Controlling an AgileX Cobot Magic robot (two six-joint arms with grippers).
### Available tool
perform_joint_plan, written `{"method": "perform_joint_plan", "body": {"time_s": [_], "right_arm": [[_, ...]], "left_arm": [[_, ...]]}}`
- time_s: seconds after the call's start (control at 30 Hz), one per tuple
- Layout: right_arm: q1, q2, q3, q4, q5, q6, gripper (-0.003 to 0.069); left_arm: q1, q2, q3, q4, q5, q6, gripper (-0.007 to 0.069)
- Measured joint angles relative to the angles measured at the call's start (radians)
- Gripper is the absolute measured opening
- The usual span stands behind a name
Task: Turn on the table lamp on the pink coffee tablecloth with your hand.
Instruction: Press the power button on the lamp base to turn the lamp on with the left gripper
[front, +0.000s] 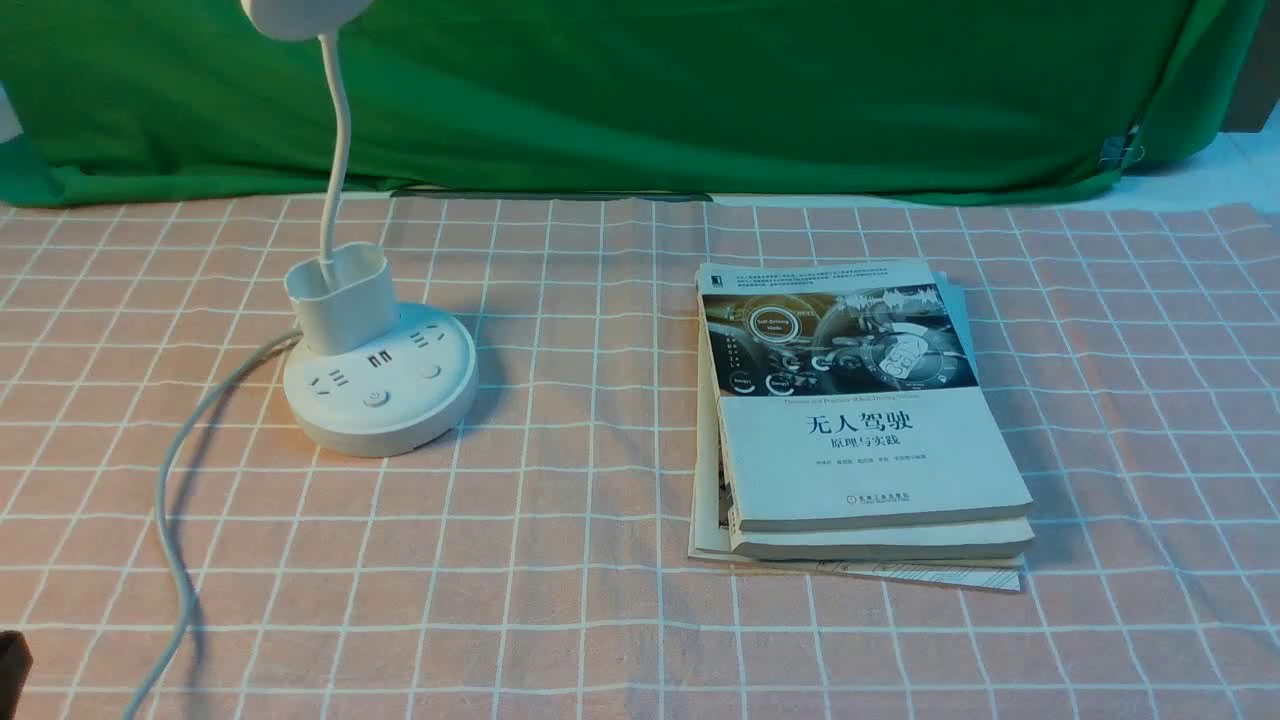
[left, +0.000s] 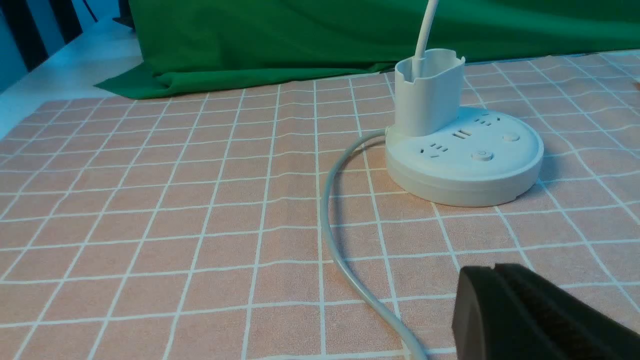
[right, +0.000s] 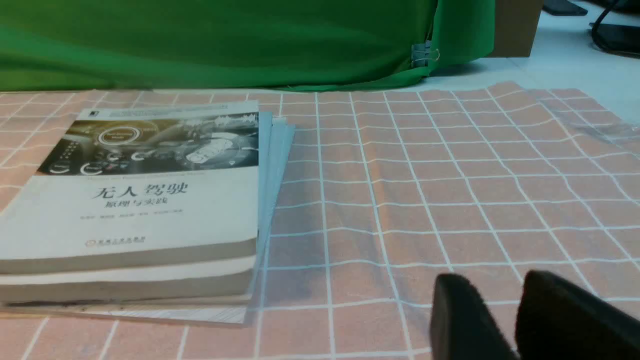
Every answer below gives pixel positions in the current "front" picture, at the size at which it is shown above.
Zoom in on white desk lamp with sockets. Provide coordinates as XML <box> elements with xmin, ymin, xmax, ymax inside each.
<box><xmin>242</xmin><ymin>1</ymin><xmax>477</xmax><ymax>457</ymax></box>

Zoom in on bottom thin booklet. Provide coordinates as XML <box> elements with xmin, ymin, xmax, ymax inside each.
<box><xmin>687</xmin><ymin>329</ymin><xmax>1023</xmax><ymax>593</ymax></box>

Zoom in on top white Chinese book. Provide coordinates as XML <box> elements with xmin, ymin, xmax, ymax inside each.
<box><xmin>698</xmin><ymin>261</ymin><xmax>1036</xmax><ymax>532</ymax></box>

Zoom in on pink checkered tablecloth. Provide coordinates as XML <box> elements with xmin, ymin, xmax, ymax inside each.
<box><xmin>1</xmin><ymin>197</ymin><xmax>1279</xmax><ymax>719</ymax></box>

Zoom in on metal binder clip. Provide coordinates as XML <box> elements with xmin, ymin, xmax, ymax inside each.
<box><xmin>1097</xmin><ymin>126</ymin><xmax>1146</xmax><ymax>172</ymax></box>

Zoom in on green backdrop cloth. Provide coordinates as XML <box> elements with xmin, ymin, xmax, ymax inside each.
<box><xmin>1</xmin><ymin>1</ymin><xmax>1265</xmax><ymax>208</ymax></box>

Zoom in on dark object at corner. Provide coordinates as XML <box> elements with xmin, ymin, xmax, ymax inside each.
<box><xmin>0</xmin><ymin>632</ymin><xmax>33</xmax><ymax>719</ymax></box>

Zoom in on white lamp power cable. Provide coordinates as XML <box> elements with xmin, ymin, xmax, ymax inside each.
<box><xmin>122</xmin><ymin>329</ymin><xmax>305</xmax><ymax>720</ymax></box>

